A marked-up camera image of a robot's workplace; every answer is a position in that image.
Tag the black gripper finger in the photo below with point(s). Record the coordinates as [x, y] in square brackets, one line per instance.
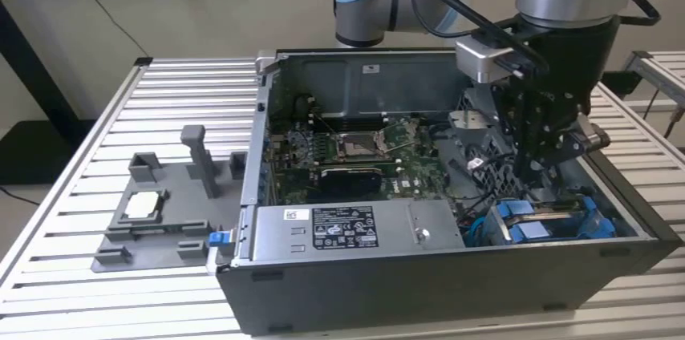
[525, 143]
[552, 139]

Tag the gray metal disk bay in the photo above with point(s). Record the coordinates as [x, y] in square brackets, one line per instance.
[498, 227]

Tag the black plastic drive cage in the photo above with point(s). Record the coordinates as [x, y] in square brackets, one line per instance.
[491, 185]

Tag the metal slat side table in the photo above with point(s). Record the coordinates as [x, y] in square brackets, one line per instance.
[664, 63]

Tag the green motherboard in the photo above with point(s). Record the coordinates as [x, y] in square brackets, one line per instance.
[422, 183]

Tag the CPU socket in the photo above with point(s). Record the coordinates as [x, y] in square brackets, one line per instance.
[355, 147]

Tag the black RAM slots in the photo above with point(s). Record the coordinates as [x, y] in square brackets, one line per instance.
[358, 120]

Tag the black graphics card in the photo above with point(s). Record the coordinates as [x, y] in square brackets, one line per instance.
[350, 183]

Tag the thin metal locking lever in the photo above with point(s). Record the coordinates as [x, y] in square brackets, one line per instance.
[325, 123]

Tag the black open PC case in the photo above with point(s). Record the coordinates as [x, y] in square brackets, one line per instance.
[374, 296]

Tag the silver power supply unit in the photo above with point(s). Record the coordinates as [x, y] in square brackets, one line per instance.
[272, 235]

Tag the blue case latch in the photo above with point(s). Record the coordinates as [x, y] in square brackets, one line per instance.
[216, 239]

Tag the gray parts rack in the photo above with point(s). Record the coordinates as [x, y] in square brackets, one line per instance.
[176, 179]

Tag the silver CPU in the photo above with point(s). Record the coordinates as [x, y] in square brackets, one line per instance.
[143, 203]

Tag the black table corner cap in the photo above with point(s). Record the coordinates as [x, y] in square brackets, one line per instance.
[143, 61]

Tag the black floor stand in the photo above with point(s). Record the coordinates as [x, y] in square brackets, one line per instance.
[37, 147]

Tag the black round wrist camera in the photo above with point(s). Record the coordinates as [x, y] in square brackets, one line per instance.
[594, 139]

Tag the silver metal bracket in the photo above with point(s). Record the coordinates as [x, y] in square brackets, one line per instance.
[470, 119]

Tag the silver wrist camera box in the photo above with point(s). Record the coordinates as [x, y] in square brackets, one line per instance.
[478, 59]

